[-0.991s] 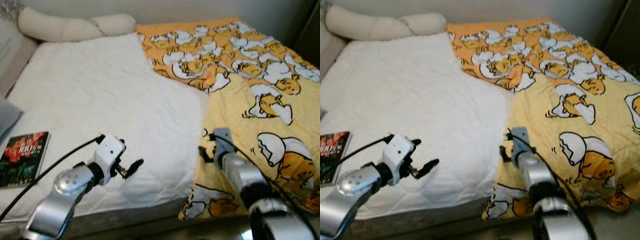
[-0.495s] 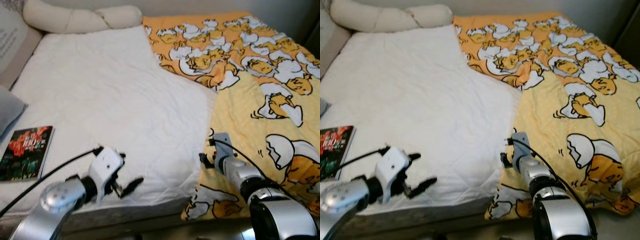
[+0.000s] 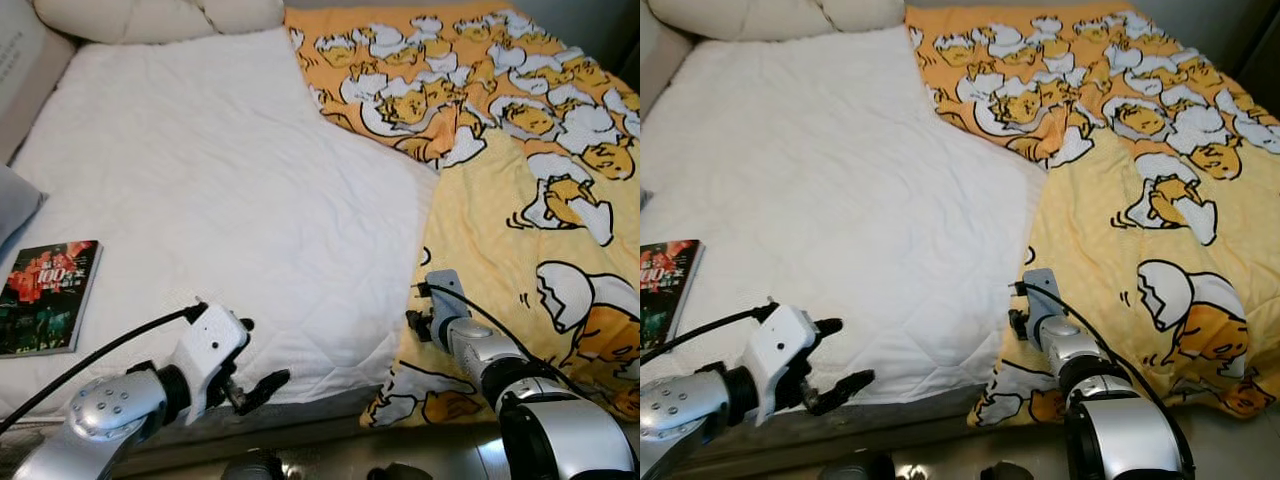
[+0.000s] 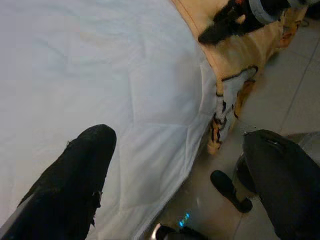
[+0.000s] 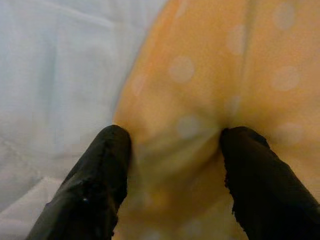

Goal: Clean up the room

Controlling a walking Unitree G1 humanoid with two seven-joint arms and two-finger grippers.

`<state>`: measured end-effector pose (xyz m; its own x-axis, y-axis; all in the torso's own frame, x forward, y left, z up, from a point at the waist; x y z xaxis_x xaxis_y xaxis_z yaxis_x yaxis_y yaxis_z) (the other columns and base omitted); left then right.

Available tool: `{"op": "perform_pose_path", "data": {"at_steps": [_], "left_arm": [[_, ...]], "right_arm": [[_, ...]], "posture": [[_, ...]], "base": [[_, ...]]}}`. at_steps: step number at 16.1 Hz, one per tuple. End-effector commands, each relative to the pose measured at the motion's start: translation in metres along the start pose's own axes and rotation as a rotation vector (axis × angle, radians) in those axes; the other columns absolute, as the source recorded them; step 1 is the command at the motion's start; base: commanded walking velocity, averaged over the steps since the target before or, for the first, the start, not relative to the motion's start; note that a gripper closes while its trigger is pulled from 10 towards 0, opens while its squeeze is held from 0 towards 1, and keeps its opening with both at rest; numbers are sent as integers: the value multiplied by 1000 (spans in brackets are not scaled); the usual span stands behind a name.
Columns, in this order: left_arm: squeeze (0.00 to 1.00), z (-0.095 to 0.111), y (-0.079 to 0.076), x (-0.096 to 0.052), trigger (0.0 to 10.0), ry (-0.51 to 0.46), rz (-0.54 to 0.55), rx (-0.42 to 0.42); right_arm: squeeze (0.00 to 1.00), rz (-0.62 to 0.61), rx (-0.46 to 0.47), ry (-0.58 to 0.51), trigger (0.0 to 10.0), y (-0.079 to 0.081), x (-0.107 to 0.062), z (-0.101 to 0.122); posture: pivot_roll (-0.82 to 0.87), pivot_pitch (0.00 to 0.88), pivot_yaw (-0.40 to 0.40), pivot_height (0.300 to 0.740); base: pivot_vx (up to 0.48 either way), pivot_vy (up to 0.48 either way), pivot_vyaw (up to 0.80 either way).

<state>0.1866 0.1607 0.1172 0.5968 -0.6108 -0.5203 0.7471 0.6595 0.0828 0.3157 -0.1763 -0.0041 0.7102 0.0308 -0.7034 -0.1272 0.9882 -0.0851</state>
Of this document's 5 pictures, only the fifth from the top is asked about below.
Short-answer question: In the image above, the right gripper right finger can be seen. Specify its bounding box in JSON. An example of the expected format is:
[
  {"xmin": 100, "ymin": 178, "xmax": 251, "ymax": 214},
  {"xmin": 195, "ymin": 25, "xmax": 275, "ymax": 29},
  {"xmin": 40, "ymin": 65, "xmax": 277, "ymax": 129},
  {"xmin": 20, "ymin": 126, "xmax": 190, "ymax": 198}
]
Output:
[{"xmin": 219, "ymin": 126, "xmax": 320, "ymax": 240}]

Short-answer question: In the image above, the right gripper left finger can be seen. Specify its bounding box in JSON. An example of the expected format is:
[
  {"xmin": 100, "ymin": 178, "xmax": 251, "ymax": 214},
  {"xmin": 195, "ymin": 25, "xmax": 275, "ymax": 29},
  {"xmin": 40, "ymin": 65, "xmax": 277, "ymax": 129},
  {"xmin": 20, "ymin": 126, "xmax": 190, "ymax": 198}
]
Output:
[{"xmin": 26, "ymin": 124, "xmax": 133, "ymax": 240}]

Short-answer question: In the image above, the yellow duck print blanket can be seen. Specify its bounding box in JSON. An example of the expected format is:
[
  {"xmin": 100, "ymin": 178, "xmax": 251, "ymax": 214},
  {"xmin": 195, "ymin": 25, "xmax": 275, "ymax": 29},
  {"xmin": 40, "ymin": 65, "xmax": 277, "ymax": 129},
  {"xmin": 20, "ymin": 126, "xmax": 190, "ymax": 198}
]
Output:
[{"xmin": 109, "ymin": 0, "xmax": 320, "ymax": 240}]

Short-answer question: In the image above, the white quilted mattress pad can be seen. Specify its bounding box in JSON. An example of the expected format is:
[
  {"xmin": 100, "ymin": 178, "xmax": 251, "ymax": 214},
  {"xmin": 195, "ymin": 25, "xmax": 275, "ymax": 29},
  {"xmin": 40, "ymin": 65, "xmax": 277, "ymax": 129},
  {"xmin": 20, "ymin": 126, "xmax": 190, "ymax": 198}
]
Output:
[{"xmin": 0, "ymin": 0, "xmax": 171, "ymax": 226}]

